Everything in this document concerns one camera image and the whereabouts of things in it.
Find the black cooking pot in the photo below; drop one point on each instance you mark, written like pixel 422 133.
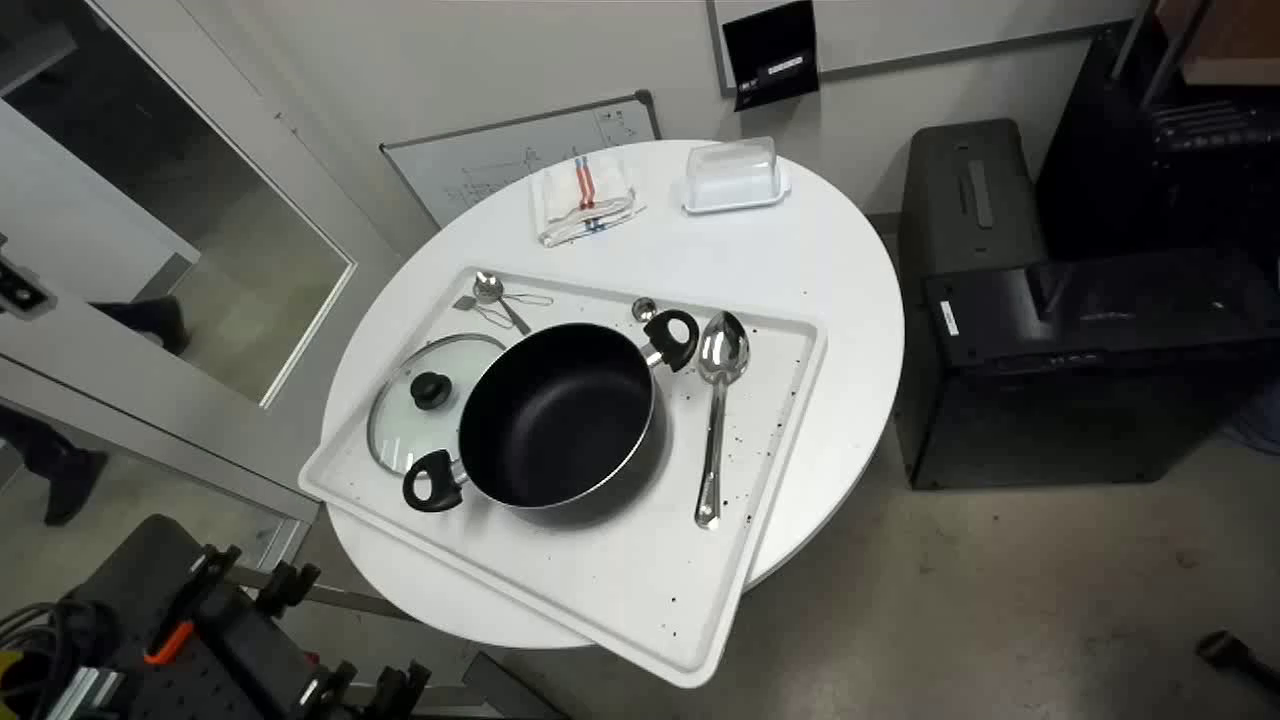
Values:
pixel 562 416

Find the folded white striped towel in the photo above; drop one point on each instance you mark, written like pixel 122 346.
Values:
pixel 581 198

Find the small leaning whiteboard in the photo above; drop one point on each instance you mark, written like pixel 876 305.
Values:
pixel 457 171

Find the glass lid with black knob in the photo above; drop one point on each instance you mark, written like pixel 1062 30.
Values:
pixel 416 405

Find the round white table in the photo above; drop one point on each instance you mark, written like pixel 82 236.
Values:
pixel 813 254

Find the large metal serving spoon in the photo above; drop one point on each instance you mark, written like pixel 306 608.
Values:
pixel 723 361

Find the black printer cabinet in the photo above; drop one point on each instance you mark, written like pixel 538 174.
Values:
pixel 1037 372

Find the small metal spoon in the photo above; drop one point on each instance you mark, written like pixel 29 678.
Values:
pixel 490 290

